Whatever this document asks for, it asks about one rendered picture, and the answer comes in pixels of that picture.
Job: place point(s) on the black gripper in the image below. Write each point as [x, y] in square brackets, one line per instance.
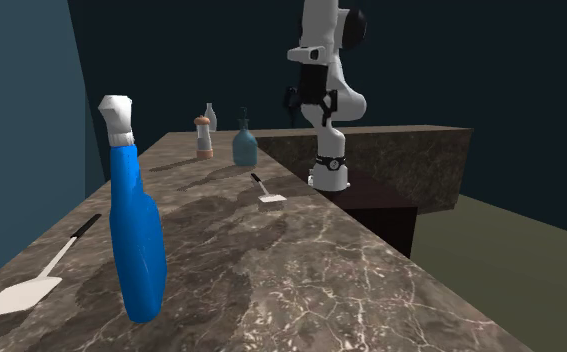
[313, 82]

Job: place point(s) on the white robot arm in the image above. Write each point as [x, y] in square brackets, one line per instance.
[330, 141]

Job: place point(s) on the teal soap dispenser bottle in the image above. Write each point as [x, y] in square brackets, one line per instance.
[245, 146]

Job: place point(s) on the grey glass bottle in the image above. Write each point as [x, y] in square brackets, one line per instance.
[211, 118]

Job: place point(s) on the wooden pepper grinder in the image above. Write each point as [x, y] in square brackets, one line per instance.
[204, 141]

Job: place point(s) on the dark robot stand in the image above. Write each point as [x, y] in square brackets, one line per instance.
[385, 209]

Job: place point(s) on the blue spray bottle white top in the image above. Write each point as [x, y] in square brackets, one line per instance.
[136, 234]

